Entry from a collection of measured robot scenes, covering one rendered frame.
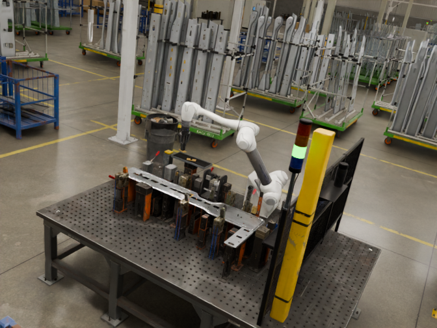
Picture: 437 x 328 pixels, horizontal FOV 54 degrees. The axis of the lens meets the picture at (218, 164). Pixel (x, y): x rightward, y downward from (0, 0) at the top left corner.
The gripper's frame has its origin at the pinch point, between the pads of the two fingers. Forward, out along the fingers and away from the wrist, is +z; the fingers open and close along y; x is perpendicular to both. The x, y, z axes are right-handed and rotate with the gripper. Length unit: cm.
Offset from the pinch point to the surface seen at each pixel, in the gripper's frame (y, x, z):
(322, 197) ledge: -17, 147, -19
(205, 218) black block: 26, 79, 26
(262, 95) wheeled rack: -538, -457, 101
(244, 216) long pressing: -4, 90, 25
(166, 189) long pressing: 30.7, 27.8, 25.2
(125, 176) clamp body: 56, 0, 21
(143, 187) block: 50, 21, 22
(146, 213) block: 46, 25, 46
